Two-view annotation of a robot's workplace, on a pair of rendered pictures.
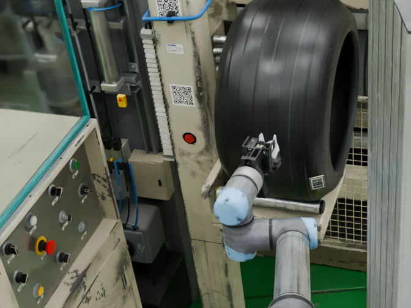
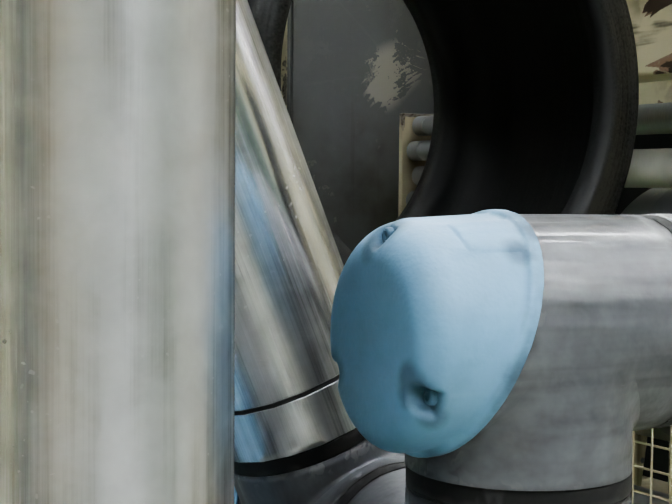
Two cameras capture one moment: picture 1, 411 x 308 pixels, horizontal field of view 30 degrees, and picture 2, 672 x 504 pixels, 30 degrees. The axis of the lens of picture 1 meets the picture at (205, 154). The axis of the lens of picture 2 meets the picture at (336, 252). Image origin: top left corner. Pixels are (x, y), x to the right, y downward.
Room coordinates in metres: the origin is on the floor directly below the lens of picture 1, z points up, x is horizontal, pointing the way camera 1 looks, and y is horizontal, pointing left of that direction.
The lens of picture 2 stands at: (0.73, -1.00, 1.09)
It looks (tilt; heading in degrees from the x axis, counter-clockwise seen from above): 3 degrees down; 33
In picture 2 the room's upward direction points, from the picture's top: straight up
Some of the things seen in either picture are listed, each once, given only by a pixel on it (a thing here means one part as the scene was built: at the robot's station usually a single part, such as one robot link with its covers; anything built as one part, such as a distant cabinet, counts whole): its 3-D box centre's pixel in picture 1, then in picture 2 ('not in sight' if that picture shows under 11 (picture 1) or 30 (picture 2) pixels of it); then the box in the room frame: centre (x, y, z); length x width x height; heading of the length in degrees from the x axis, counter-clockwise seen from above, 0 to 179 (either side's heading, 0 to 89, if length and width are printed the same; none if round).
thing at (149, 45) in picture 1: (162, 95); not in sight; (2.05, 0.11, 1.19); 0.05 x 0.04 x 0.48; 155
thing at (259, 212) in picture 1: (268, 215); not in sight; (1.82, -0.17, 0.83); 0.36 x 0.09 x 0.06; 65
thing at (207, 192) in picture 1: (226, 165); not in sight; (2.02, -0.06, 0.90); 0.40 x 0.03 x 0.10; 155
